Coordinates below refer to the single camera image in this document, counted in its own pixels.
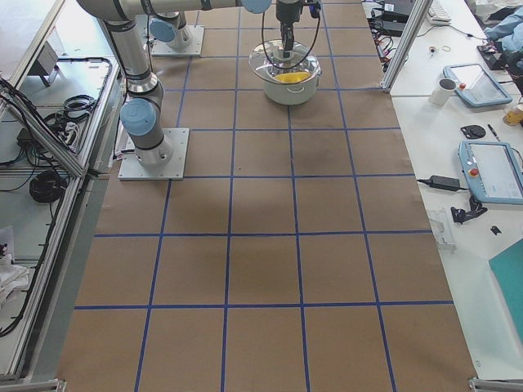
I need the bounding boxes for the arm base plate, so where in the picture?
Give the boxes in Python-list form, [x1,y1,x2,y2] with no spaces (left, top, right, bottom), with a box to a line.
[151,25,205,57]
[118,128,190,180]

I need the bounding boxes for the pale green electric pot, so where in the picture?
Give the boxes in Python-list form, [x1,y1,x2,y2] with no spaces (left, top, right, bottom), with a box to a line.
[259,61,321,105]

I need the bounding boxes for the yellow corn cob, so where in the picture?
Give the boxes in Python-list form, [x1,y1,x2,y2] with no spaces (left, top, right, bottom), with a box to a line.
[273,71,311,84]

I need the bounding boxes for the blue teach pendant near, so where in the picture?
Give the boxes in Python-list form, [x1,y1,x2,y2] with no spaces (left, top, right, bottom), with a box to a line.
[458,140,522,205]

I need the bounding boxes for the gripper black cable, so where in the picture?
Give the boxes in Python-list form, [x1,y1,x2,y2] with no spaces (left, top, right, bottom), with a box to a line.
[261,10,322,70]

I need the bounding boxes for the black power brick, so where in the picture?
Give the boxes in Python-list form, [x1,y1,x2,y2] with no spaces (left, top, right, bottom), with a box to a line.
[417,175,467,192]

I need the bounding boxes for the blue teach pendant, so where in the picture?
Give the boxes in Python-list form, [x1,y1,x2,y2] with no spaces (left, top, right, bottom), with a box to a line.
[443,63,512,108]
[458,140,522,205]

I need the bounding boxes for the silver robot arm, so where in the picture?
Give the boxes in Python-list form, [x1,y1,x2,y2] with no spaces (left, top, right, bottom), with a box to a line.
[79,1,321,167]
[148,11,192,51]

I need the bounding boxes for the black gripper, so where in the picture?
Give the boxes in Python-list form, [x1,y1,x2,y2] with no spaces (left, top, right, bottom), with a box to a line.
[275,0,321,58]

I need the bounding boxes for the glass pot lid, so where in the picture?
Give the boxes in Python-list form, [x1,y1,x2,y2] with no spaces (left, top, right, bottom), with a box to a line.
[248,39,320,77]

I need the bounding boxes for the blue teach pendant far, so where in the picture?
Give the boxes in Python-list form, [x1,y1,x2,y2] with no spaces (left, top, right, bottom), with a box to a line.
[443,63,512,108]

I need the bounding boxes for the coiled black cable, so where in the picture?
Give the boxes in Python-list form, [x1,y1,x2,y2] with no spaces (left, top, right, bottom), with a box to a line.
[29,170,69,205]

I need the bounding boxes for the white mug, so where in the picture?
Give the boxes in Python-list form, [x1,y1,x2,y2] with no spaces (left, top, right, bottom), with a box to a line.
[428,78,457,107]

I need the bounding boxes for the aluminium frame post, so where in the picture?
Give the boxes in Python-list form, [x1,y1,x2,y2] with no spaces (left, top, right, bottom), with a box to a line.
[381,0,431,93]

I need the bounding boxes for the black pen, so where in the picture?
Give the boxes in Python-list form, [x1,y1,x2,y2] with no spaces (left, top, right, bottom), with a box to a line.
[487,124,501,142]

